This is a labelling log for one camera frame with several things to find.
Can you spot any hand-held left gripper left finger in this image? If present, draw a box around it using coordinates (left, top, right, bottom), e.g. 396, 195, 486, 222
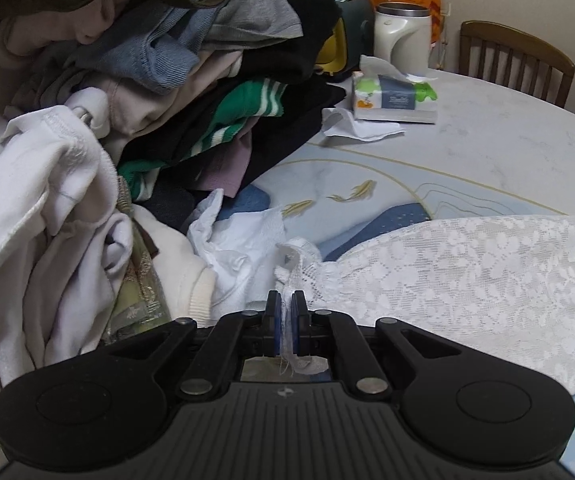
110, 291, 284, 397

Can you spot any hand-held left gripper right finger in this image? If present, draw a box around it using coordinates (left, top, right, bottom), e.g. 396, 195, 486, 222
291, 291, 468, 397

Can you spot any white lace garment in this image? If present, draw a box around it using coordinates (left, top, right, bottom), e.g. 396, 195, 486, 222
273, 214, 575, 396

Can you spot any white sweatshirt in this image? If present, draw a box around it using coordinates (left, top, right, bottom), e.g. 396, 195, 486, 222
0, 87, 135, 401

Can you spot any pile of clothes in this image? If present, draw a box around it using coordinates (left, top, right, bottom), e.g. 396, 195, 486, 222
0, 0, 348, 461

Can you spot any white crumpled cloth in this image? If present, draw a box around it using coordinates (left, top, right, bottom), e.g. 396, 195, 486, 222
186, 189, 288, 308

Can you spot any loose white tissue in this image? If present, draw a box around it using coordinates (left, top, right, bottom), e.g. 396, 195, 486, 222
321, 107, 406, 142

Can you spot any tissue box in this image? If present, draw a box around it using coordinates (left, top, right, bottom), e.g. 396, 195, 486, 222
351, 55, 439, 124

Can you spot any white electric kettle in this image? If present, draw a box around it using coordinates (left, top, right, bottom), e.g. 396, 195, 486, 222
373, 2, 433, 79

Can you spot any dark bag with yellow trim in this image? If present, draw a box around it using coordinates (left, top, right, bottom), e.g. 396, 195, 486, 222
312, 0, 376, 84

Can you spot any wooden chair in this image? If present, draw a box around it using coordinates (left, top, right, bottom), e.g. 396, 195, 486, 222
459, 20, 575, 109

